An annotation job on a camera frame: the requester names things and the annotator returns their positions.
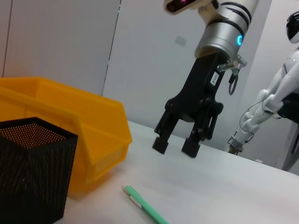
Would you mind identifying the yellow plastic bin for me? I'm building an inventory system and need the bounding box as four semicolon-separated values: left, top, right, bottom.
0;76;133;194

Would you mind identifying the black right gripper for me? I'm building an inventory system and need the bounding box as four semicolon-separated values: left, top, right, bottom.
152;52;224;159

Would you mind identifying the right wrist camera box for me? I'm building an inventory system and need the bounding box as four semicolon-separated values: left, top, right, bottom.
163;0;219;16

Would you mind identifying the white humanoid robot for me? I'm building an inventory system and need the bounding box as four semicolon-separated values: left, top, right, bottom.
239;11;299;172

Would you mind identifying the mint green pen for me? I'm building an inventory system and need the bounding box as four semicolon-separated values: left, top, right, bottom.
123;185;170;224

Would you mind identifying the black mesh pen holder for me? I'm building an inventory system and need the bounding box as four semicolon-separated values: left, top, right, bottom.
0;116;79;224

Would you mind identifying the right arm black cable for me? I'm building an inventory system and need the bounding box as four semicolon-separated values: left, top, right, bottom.
217;55;248;96

